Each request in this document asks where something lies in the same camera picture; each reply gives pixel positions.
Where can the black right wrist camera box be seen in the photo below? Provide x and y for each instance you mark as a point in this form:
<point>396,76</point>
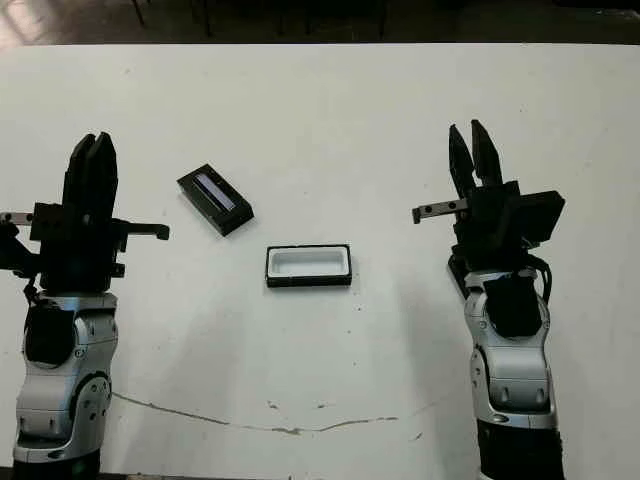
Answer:
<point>542,215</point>

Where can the dark chair leg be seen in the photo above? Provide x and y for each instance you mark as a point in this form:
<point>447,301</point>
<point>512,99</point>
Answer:
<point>138,12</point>

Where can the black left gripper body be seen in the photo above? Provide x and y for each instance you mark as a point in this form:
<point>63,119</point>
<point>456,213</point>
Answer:
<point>75,260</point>

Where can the black box base white insert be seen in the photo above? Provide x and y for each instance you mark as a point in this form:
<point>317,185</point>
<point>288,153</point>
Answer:
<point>307,262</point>

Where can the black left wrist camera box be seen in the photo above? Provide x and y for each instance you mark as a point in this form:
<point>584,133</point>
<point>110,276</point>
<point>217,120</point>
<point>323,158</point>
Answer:
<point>15,250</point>

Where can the black printed box lid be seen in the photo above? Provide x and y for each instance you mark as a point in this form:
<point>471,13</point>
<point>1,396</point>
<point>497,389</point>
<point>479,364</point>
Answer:
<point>215,200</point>

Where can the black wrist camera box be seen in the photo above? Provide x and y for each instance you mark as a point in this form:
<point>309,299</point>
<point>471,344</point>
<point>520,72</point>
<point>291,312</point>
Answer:
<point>542,215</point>
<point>15,250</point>

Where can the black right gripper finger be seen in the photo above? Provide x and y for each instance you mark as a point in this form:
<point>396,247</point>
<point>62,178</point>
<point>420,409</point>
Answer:
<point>486,160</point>
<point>461,165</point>

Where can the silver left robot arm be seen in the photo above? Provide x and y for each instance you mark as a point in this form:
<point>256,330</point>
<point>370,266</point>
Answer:
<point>55,390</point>

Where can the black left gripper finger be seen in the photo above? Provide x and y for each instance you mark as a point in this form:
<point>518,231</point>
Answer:
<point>107,180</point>
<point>80,180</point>

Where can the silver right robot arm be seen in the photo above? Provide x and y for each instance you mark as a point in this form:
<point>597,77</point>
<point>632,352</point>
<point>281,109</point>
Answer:
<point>515,360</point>

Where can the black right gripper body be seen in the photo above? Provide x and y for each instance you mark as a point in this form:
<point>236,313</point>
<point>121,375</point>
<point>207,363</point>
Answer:
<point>487,225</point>

